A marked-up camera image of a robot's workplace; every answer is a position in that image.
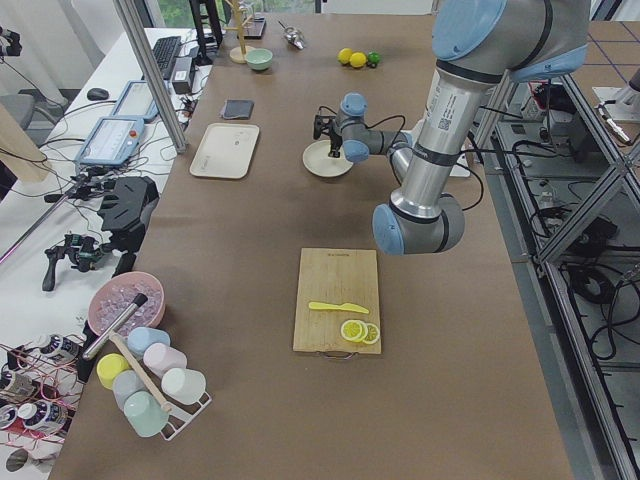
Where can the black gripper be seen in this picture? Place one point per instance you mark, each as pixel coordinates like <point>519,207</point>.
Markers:
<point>335,140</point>

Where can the cream round plate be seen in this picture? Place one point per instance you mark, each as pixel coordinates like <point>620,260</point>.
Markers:
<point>317,160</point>

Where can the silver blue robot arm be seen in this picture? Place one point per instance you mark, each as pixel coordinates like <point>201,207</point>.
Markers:
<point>476,43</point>

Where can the cream rabbit tray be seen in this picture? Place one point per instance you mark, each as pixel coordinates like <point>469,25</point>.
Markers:
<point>225,151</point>

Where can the yellow lemon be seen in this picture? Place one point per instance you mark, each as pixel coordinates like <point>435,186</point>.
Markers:
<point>344,56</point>
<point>358,60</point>

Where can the green lime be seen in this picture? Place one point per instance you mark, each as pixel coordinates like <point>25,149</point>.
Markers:
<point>373,59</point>

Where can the grey folded cloth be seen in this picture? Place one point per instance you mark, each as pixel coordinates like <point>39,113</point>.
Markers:
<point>237,109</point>

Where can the mint green bowl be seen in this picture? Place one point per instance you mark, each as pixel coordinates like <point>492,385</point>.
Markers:
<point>259,59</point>

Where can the steel scoop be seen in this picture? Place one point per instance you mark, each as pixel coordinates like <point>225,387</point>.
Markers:
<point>293,35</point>

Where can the wooden cup stand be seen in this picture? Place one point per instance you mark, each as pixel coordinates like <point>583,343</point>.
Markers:
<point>241,17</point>

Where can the bamboo cutting board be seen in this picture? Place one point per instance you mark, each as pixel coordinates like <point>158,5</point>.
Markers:
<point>335,276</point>

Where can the yellow plastic knife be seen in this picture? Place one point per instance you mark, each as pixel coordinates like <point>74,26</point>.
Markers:
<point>345,307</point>

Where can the lemon slice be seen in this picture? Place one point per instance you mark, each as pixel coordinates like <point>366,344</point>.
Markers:
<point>358,331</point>

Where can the black keyboard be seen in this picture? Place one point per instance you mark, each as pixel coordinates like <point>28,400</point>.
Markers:
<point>165,51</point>

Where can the blue teach pendant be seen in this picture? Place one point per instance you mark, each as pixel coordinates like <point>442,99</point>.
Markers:
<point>136,100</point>
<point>111,142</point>

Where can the black computer mouse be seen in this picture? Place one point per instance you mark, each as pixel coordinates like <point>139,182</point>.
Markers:
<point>97,94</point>

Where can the steel muddler stick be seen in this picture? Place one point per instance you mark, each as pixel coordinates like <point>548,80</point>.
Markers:
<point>91,351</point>

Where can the pink bowl with ice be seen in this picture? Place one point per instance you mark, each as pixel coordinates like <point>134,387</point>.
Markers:
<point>118,293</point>

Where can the pastel cup rack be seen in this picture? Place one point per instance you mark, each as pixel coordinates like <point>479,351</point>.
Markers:
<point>184,388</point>

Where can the aluminium frame post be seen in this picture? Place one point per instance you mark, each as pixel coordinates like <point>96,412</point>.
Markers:
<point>138,39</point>

